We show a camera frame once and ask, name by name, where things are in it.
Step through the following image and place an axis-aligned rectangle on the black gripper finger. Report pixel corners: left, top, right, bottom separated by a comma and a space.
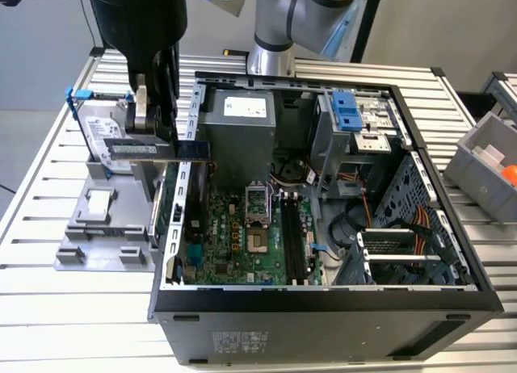
153, 45, 181, 162

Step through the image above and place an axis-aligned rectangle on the black RAM stick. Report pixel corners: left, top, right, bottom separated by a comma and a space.
103, 137, 212, 163

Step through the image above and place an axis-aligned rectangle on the black RAM slot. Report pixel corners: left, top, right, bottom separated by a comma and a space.
280, 191, 300, 286

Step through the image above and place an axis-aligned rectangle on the hard disk in blue carrier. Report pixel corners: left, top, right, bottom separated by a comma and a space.
64, 88, 137, 180

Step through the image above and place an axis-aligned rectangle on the grey power supply unit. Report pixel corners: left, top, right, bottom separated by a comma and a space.
197, 88, 278, 188

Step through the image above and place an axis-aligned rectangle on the green graphics card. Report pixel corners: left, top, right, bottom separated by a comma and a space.
147, 161, 181, 251

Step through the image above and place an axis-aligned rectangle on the grey parts rack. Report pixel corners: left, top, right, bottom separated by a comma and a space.
53, 158, 169, 274

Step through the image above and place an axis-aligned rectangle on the silver CPU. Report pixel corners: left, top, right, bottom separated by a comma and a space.
86, 191, 111, 216

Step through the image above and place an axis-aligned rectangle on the round black speaker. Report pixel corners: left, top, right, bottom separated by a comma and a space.
278, 158, 308, 184

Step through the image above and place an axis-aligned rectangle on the metal socket cover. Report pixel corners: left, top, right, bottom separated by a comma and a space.
244, 182, 271, 225

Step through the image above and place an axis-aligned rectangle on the green motherboard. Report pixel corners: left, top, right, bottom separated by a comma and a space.
179, 186, 324, 287

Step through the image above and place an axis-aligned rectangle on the CPU socket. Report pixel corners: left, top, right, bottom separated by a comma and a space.
246, 226, 271, 255

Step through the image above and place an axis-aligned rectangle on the blue plastic drive latch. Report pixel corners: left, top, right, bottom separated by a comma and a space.
330, 89, 363, 134

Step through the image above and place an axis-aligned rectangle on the grey disk bay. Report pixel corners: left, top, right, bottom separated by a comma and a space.
334, 223, 461, 287

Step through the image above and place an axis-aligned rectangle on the black PC case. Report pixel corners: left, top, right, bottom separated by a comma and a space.
147, 69, 505, 366

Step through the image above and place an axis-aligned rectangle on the grey plastic bin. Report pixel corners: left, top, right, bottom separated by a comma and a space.
443, 111, 517, 225

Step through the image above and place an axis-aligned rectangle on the white box in bin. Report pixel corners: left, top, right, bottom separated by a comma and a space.
470, 143, 506, 166

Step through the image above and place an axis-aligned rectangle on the grey metal side table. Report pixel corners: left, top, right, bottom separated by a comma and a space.
480, 70, 517, 119

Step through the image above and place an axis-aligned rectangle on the orange ball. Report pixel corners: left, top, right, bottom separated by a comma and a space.
499, 165, 517, 187

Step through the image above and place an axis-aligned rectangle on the locking lever wire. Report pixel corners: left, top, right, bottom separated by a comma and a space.
267, 186, 280, 225

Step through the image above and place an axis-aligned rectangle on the black frame post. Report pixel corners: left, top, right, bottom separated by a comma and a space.
350, 0, 387, 63

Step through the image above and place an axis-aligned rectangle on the black looped cable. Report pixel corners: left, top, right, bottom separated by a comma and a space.
329, 211, 360, 253

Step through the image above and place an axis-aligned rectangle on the orange wire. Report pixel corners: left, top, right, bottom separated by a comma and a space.
338, 169, 372, 228

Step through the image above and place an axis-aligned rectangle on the red yellow wire bundle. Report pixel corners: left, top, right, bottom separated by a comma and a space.
403, 205, 431, 257

